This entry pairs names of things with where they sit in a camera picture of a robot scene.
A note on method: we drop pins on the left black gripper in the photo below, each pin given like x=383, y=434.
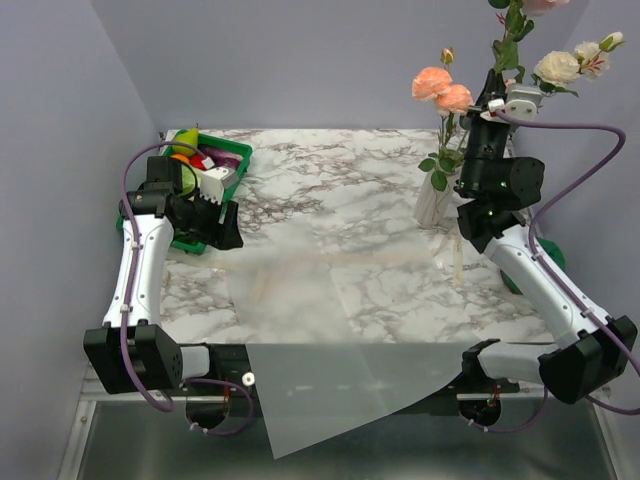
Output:
x=229, y=236

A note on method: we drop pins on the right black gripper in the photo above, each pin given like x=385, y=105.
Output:
x=496, y=89

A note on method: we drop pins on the peach flower stem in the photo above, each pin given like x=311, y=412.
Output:
x=451, y=101

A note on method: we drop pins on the white flower with leaves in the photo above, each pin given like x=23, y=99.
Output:
x=558, y=71

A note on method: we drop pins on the white wrapping paper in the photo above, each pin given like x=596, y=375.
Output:
x=340, y=334

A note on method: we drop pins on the rose stem with green leaves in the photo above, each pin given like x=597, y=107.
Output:
x=516, y=17

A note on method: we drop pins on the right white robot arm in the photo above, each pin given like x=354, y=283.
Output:
x=590, y=347

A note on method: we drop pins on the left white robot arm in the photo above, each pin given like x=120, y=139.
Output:
x=131, y=351

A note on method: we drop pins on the white ribbed ceramic vase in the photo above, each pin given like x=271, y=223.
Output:
x=431, y=204

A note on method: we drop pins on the green plastic basket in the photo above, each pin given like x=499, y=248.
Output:
x=166, y=172

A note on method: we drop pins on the toy lettuce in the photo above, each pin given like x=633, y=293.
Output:
x=190, y=181

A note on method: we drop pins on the purple toy eggplant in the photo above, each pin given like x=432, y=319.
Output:
x=221, y=157

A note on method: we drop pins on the red toy pepper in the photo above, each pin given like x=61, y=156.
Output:
x=201, y=162

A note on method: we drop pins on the orange toy fruit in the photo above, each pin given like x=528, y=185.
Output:
x=182, y=158

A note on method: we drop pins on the green yellow toy pear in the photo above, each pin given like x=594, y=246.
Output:
x=187, y=142

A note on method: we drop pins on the green cloth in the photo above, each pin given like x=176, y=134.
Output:
x=554, y=252

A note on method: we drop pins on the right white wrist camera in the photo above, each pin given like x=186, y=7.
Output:
x=520, y=103

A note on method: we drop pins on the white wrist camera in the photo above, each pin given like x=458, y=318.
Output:
x=215, y=182
x=520, y=103

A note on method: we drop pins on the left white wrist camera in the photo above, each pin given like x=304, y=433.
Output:
x=215, y=182

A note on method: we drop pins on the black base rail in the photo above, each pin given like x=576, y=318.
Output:
x=348, y=381

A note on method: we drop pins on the aluminium frame rail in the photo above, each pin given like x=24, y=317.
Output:
x=116, y=436

